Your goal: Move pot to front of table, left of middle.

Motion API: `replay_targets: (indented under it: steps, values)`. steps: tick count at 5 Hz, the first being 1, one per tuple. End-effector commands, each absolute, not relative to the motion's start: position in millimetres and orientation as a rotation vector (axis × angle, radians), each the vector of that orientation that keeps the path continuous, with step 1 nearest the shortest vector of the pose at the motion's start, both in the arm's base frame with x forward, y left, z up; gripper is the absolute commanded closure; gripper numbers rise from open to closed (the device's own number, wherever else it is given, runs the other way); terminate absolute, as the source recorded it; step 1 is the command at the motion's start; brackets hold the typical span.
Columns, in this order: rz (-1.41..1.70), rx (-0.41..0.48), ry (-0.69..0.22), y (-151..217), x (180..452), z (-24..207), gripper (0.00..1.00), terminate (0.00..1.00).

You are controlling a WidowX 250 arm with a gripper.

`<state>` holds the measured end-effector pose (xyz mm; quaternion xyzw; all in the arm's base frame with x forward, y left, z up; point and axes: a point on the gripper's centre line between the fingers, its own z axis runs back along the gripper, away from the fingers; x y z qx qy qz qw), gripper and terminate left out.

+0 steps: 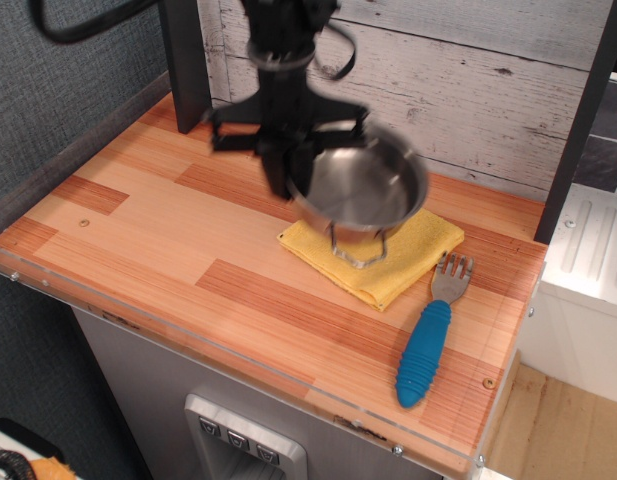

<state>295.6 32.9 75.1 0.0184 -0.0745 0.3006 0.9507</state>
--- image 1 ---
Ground dark grey right post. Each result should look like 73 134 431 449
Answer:
534 0 617 245

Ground blue handled metal fork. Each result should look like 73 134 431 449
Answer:
395 253 474 408

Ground grey toy fridge cabinet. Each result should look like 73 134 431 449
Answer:
75 310 439 479

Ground yellow folded cloth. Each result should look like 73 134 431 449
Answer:
278 209 465 311

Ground stainless steel pot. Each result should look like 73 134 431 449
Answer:
287 123 429 268

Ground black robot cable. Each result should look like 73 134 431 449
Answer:
30 0 159 45

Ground orange object bottom left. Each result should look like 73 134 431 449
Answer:
30 457 78 480

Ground dark grey left post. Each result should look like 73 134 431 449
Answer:
158 0 212 134

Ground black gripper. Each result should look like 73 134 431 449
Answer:
210 55 369 200

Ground dark grey post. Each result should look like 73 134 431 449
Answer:
534 0 617 245
158 0 212 134

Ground silver dispenser panel with buttons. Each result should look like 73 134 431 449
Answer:
184 394 308 479

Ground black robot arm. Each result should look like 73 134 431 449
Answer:
210 1 368 200

